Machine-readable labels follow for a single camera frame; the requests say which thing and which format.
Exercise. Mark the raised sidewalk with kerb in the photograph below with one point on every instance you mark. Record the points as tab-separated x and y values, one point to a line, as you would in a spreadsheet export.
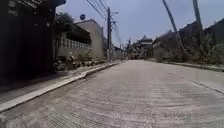
40	88

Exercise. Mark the utility pole with lamp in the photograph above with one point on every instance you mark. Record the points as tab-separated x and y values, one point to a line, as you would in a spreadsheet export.
109	33

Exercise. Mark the pale house with fence wall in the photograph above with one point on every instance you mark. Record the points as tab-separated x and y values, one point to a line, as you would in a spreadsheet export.
83	40

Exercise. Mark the grey concrete road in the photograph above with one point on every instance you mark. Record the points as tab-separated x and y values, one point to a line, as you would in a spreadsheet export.
133	96

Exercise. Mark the dark building with gate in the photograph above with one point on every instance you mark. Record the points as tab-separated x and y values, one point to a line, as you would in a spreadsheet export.
23	36

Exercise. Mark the kerb strip beside bushes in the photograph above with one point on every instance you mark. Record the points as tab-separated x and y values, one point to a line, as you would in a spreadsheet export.
196	66

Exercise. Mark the potted plants row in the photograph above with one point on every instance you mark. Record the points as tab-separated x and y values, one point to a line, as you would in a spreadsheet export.
76	62

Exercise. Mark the leaning utility pole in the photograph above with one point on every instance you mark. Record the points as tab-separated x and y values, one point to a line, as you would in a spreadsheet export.
173	25

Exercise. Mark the overgrown bushes with wall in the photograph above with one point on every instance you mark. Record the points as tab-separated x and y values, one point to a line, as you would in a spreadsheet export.
193	45

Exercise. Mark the distant houses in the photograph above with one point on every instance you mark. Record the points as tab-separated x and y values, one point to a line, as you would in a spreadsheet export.
140	48

